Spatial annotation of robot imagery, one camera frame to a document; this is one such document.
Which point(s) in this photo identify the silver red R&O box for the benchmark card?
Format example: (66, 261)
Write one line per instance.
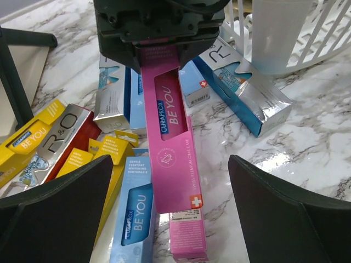
(72, 129)

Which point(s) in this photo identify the yellow toothpaste box middle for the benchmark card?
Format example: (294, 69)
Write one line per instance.
(78, 158)

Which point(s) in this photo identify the pink toothpaste box back side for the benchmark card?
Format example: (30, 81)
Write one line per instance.
(187, 236)

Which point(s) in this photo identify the yellow toothpaste box upper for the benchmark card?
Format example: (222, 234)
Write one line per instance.
(18, 153)

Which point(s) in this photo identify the yellow toothpaste box lower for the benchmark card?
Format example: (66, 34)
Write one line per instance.
(118, 147)

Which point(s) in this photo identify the light blue toothpaste box lower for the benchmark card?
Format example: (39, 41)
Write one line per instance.
(135, 224)

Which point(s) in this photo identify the silver blue R&O box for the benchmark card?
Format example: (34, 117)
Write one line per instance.
(258, 104)

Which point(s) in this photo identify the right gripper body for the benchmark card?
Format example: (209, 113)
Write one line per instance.
(128, 29)

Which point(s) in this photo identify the light blue toothpaste box right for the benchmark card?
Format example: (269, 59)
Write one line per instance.
(194, 86)

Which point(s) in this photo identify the yellow toothpaste box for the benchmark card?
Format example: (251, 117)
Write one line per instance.
(18, 153)
(78, 158)
(118, 147)

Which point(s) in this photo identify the light blue toothpaste box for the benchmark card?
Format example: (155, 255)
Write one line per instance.
(194, 86)
(135, 224)
(137, 121)

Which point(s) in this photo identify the beige three-tier shelf rack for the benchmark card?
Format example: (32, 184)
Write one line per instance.
(23, 55)

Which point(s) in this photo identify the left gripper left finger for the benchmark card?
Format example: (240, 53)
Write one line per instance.
(57, 221)

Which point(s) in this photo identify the white plastic dish basket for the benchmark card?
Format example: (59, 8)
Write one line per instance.
(280, 37)

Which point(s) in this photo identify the pink toothpaste box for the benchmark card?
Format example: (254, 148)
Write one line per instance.
(187, 236)
(175, 175)

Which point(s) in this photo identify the light blue toothpaste box left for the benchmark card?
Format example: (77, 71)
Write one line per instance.
(137, 121)

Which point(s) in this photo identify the silver R&O box upper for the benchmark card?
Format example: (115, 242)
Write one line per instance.
(112, 102)

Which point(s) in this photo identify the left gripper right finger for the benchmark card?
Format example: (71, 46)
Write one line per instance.
(282, 222)

